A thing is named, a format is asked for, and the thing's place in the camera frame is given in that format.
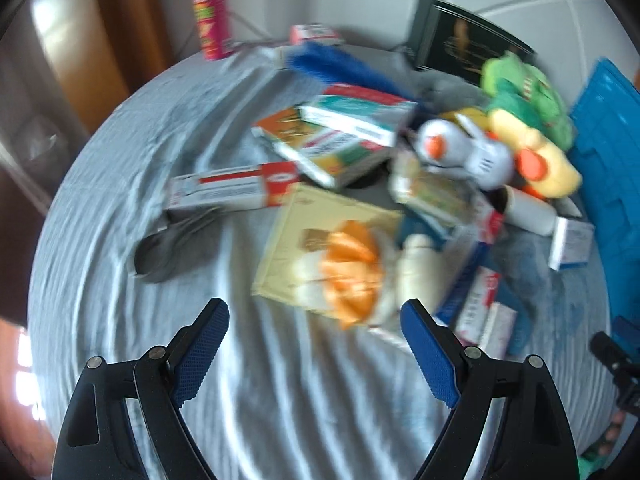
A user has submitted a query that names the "pink yellow tube can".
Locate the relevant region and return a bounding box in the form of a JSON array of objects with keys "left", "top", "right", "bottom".
[{"left": 189, "top": 0, "right": 236, "bottom": 62}]

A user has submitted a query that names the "yellow toy piece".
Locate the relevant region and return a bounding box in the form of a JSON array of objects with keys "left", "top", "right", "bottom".
[{"left": 452, "top": 109, "right": 488, "bottom": 128}]

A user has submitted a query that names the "long white red box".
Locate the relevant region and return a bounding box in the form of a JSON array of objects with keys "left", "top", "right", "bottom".
[{"left": 167, "top": 161, "right": 301, "bottom": 211}]

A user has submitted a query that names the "orange green medicine box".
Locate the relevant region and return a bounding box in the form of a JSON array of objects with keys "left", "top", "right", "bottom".
[{"left": 251, "top": 106, "right": 396, "bottom": 190}]

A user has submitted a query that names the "white roll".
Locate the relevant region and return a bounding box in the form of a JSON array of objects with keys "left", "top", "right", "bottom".
[{"left": 502, "top": 185, "right": 556, "bottom": 235}]

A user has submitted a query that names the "desktop with light blue cloth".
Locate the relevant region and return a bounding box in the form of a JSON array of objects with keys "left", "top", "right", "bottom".
[{"left": 30, "top": 45, "right": 640, "bottom": 480}]

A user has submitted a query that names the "black box with gold print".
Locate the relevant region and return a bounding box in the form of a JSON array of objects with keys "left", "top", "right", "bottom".
[{"left": 407, "top": 0, "right": 536, "bottom": 86}]

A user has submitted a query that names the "yellow green printed packet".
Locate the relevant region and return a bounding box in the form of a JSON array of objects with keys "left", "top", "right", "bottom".
[{"left": 390, "top": 157, "right": 481, "bottom": 226}]

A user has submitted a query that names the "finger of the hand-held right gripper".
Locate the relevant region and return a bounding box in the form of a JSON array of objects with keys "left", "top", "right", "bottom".
[
  {"left": 589, "top": 332, "right": 640, "bottom": 406},
  {"left": 616, "top": 316, "right": 640, "bottom": 343}
]

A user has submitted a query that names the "orange white soft toy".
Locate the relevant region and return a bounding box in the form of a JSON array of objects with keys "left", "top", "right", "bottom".
[{"left": 295, "top": 220, "right": 401, "bottom": 331}]

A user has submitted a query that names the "blue plastic crate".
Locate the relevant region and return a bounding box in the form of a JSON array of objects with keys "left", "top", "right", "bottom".
[{"left": 570, "top": 57, "right": 640, "bottom": 311}]

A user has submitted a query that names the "green plush toy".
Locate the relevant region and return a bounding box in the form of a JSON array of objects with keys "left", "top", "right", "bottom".
[{"left": 480, "top": 52, "right": 576, "bottom": 151}]

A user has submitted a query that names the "pale yellow box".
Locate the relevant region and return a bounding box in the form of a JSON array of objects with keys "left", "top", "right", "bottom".
[{"left": 250, "top": 182, "right": 403, "bottom": 313}]

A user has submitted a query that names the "teal white medicine box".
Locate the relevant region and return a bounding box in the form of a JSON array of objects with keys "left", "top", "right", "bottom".
[{"left": 300, "top": 85, "right": 418, "bottom": 147}]

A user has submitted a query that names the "white blue medicine box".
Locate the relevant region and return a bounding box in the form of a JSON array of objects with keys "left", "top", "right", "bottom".
[{"left": 547, "top": 217, "right": 596, "bottom": 272}]

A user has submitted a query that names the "dark grey cloth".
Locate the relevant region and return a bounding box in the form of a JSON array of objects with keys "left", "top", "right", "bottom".
[{"left": 134, "top": 206, "right": 223, "bottom": 285}]

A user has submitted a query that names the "white plastic bottle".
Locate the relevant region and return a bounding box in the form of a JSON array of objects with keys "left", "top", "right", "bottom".
[{"left": 397, "top": 234, "right": 445, "bottom": 311}]

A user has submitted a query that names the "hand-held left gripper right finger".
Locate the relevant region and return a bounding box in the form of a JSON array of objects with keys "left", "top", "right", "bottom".
[{"left": 400, "top": 298, "right": 581, "bottom": 480}]

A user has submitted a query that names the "yellow duck plush green hat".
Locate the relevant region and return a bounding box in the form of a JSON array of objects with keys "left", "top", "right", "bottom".
[{"left": 487, "top": 97, "right": 583, "bottom": 198}]

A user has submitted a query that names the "light grey cloth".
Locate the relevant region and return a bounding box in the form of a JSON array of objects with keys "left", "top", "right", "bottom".
[{"left": 415, "top": 72, "right": 483, "bottom": 111}]

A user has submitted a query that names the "red white blue box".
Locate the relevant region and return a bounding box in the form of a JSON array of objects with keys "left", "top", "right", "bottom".
[{"left": 435, "top": 195, "right": 506, "bottom": 331}]

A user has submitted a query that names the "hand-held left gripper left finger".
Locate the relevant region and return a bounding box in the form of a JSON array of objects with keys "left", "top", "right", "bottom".
[{"left": 52, "top": 297, "right": 231, "bottom": 480}]

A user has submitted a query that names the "white plush toy orange nose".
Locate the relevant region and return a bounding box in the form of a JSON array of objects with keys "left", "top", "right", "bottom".
[{"left": 417, "top": 117, "right": 516, "bottom": 191}]

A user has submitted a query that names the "blue duster brush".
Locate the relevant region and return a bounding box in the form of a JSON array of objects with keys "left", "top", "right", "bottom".
[{"left": 285, "top": 42, "right": 416, "bottom": 98}]

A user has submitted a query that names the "wooden door frame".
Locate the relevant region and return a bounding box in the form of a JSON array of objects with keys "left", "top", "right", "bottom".
[{"left": 85, "top": 0, "right": 173, "bottom": 128}]

